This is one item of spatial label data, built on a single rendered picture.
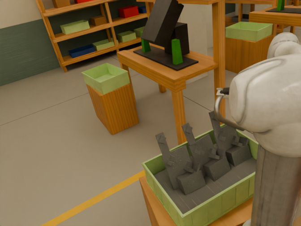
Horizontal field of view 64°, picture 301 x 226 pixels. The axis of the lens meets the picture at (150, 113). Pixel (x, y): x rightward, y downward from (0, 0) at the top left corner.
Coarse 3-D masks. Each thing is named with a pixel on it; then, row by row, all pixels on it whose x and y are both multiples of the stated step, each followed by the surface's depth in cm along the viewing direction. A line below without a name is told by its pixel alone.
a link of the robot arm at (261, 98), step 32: (256, 64) 43; (288, 64) 39; (256, 96) 40; (288, 96) 38; (256, 128) 42; (288, 128) 40; (288, 160) 47; (256, 192) 59; (288, 192) 52; (256, 224) 64; (288, 224) 59
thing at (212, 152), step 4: (196, 144) 132; (196, 148) 131; (200, 148) 131; (196, 152) 130; (200, 152) 127; (204, 152) 128; (212, 152) 135; (208, 156) 136; (212, 156) 133; (216, 156) 131
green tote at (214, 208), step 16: (256, 144) 135; (160, 160) 141; (160, 192) 122; (224, 192) 111; (240, 192) 118; (176, 208) 108; (208, 208) 110; (224, 208) 117; (176, 224) 117; (192, 224) 110; (208, 224) 116
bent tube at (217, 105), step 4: (220, 88) 126; (220, 96) 127; (216, 100) 127; (220, 100) 127; (216, 104) 126; (216, 108) 126; (216, 112) 127; (216, 116) 128; (220, 116) 127; (220, 120) 128; (224, 120) 129; (228, 120) 130; (228, 124) 131; (232, 124) 131; (236, 124) 132; (236, 128) 134; (240, 128) 134
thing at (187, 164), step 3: (171, 156) 127; (174, 156) 128; (171, 159) 127; (174, 159) 128; (168, 162) 127; (171, 162) 124; (186, 162) 130; (189, 162) 130; (171, 165) 123; (174, 165) 124; (186, 165) 130; (189, 165) 130; (183, 168) 131; (186, 168) 128; (189, 168) 126; (189, 171) 126; (192, 171) 127
